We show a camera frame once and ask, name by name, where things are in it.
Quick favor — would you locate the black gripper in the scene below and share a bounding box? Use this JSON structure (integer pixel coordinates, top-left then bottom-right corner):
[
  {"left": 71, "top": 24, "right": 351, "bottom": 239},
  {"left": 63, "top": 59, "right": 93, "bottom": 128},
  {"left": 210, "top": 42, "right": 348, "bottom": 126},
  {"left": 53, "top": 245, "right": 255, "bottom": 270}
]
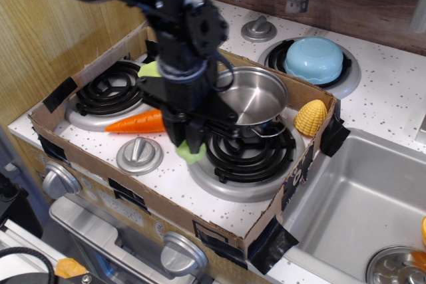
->
[{"left": 138, "top": 59, "right": 236, "bottom": 154}]

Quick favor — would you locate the light green toy broccoli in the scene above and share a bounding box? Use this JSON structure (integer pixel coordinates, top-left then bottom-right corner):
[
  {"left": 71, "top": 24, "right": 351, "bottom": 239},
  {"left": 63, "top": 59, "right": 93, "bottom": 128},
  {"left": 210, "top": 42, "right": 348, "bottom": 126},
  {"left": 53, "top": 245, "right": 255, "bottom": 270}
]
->
[{"left": 175, "top": 140, "right": 207, "bottom": 165}]

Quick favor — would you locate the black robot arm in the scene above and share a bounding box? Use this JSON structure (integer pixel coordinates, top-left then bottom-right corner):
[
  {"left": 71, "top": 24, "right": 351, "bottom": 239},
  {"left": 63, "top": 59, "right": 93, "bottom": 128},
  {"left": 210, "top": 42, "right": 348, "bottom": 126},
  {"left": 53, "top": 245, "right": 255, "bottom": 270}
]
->
[{"left": 80, "top": 0, "right": 236, "bottom": 154}]

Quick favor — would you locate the stainless steel pan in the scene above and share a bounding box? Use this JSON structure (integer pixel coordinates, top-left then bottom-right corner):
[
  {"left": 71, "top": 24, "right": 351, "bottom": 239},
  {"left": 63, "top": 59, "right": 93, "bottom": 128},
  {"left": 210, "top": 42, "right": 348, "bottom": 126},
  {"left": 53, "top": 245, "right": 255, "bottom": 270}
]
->
[{"left": 218, "top": 66, "right": 289, "bottom": 138}]

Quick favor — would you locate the orange toy carrot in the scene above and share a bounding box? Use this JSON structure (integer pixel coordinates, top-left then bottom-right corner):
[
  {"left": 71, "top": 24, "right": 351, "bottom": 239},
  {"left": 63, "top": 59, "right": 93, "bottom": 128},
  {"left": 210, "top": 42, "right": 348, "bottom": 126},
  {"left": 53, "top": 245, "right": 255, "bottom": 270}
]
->
[{"left": 105, "top": 109, "right": 166, "bottom": 134}]

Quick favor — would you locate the front silver stove knob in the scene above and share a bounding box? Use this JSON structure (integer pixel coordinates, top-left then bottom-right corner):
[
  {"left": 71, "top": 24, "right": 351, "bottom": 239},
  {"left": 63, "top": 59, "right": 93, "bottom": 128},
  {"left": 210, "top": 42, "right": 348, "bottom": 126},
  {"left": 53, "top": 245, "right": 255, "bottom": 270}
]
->
[{"left": 116, "top": 137, "right": 164, "bottom": 176}]

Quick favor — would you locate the silver stove knob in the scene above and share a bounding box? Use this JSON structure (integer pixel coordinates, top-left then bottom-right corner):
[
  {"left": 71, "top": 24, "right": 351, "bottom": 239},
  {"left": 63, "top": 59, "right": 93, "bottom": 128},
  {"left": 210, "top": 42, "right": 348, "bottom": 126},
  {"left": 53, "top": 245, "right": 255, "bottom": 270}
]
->
[
  {"left": 241, "top": 16, "right": 278, "bottom": 43},
  {"left": 116, "top": 137, "right": 164, "bottom": 176}
]

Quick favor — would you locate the front right black burner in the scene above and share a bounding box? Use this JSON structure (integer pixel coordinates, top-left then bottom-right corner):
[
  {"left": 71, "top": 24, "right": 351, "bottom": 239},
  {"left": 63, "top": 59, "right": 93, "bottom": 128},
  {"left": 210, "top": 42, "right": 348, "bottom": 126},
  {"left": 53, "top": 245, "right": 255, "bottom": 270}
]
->
[{"left": 188, "top": 120, "right": 305, "bottom": 203}]

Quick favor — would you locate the black burner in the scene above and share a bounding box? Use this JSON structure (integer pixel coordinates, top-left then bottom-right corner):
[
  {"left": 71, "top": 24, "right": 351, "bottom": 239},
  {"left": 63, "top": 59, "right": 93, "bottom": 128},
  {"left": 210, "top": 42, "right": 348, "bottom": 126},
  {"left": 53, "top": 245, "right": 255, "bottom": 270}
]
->
[
  {"left": 258, "top": 38, "right": 361, "bottom": 99},
  {"left": 65, "top": 60, "right": 152, "bottom": 132},
  {"left": 188, "top": 120, "right": 305, "bottom": 203}
]

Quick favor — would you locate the light green plastic plate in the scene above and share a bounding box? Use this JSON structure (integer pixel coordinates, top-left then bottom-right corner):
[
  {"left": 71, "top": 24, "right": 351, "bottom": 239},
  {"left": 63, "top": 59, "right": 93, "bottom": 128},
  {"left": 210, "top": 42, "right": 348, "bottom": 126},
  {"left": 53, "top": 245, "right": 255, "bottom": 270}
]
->
[{"left": 138, "top": 61, "right": 161, "bottom": 78}]

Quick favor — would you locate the front left black burner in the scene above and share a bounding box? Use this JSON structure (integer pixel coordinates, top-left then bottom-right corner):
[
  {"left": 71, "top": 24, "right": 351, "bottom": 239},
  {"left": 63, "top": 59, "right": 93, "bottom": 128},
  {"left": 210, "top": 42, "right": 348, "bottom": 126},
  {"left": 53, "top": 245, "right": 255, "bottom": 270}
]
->
[{"left": 65, "top": 60, "right": 152, "bottom": 132}]

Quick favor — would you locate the back right black burner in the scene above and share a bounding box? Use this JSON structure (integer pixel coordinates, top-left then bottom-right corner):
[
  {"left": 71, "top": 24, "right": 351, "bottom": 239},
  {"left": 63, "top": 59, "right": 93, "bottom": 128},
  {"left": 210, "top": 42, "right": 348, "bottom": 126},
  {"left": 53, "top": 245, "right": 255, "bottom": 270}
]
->
[{"left": 258, "top": 38, "right": 361, "bottom": 99}]

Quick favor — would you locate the brown cardboard fence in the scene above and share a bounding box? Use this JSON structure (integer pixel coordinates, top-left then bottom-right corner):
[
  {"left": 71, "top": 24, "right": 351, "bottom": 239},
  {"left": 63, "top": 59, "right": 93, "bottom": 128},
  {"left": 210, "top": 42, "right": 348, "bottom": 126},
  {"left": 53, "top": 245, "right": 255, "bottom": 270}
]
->
[{"left": 30, "top": 27, "right": 343, "bottom": 273}]

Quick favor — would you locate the yellow toy corn cob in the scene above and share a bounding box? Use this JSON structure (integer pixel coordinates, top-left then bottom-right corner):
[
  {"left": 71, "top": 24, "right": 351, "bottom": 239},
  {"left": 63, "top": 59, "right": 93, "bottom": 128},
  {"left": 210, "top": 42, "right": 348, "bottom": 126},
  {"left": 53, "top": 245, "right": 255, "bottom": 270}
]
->
[{"left": 294, "top": 99, "right": 327, "bottom": 137}]

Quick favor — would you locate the back silver stove knob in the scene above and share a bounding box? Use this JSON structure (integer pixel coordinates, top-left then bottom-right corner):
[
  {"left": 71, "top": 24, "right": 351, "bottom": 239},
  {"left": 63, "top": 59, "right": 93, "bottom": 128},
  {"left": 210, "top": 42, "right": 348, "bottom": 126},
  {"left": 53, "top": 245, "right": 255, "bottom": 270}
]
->
[{"left": 241, "top": 16, "right": 278, "bottom": 43}]

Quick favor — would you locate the right silver oven knob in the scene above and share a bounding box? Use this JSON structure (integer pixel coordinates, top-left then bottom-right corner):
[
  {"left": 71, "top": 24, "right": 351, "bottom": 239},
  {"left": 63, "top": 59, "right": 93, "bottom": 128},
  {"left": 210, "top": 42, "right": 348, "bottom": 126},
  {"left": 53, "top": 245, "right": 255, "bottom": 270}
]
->
[{"left": 160, "top": 231, "right": 208, "bottom": 277}]

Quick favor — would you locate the silver oven knob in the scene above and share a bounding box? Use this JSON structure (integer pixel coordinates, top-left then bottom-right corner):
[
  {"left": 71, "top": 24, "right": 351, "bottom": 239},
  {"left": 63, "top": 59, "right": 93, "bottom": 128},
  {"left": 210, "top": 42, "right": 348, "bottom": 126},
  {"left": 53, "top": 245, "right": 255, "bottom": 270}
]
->
[
  {"left": 42, "top": 161, "right": 82, "bottom": 200},
  {"left": 160, "top": 231, "right": 208, "bottom": 277}
]

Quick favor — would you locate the left silver oven knob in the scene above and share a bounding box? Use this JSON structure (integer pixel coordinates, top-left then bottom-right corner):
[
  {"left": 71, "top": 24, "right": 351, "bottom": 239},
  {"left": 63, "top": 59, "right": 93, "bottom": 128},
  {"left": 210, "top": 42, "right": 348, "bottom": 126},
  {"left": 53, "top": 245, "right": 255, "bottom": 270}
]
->
[{"left": 42, "top": 161, "right": 82, "bottom": 200}]

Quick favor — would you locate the light blue plastic bowl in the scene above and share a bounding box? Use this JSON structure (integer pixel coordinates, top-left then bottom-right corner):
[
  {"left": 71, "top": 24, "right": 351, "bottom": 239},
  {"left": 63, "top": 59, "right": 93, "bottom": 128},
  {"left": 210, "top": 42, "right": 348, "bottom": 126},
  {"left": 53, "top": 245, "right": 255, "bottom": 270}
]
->
[{"left": 284, "top": 37, "right": 343, "bottom": 85}]

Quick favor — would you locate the silver toy sink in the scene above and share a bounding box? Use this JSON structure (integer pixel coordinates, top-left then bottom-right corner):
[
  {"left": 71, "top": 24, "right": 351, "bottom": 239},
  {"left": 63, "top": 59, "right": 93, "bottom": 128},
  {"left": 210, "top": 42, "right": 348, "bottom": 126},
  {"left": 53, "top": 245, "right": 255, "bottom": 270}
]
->
[{"left": 282, "top": 129, "right": 425, "bottom": 283}]

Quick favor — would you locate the silver sink drain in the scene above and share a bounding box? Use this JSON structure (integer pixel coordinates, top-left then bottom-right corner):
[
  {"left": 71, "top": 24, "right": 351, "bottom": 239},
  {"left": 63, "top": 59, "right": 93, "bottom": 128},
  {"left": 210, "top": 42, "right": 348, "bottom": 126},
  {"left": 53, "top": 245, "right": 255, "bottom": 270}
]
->
[{"left": 365, "top": 246, "right": 425, "bottom": 283}]

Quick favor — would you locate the orange toy in sink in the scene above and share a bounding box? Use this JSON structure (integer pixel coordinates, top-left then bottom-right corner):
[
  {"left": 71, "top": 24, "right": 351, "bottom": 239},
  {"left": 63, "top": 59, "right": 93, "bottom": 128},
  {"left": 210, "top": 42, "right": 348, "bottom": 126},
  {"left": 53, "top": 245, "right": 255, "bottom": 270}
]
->
[{"left": 409, "top": 216, "right": 426, "bottom": 271}]

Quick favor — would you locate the silver oven door handle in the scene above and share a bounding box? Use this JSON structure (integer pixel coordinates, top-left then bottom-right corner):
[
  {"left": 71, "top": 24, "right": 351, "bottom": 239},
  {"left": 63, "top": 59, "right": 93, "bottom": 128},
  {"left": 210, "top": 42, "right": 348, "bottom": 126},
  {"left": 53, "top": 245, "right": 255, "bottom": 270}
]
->
[{"left": 49, "top": 197, "right": 196, "bottom": 283}]

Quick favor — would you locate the grey faucet post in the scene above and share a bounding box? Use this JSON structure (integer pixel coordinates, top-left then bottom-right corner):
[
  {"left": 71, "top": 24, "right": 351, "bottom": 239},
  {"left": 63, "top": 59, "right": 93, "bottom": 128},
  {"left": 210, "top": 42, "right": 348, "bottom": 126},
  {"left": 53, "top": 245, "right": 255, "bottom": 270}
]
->
[{"left": 409, "top": 0, "right": 426, "bottom": 33}]

